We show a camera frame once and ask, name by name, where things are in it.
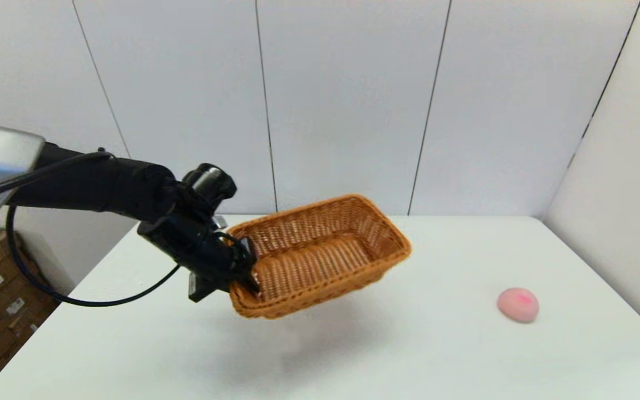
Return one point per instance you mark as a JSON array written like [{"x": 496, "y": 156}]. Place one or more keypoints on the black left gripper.
[{"x": 192, "y": 244}]

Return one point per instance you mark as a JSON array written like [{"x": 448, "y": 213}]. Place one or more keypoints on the orange wicker basket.
[{"x": 320, "y": 261}]

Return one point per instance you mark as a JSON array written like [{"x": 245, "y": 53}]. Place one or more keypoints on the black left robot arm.
[{"x": 103, "y": 186}]

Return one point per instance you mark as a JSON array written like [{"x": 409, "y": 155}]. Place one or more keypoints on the pink peach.
[{"x": 518, "y": 305}]

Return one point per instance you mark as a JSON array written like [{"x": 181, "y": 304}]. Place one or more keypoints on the cardboard box with square label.
[{"x": 25, "y": 303}]

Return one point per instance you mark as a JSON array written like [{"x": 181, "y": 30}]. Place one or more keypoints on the cardboard box with small labels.
[{"x": 20, "y": 336}]

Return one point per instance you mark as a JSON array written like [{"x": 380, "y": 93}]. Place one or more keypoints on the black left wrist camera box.
[{"x": 203, "y": 289}]

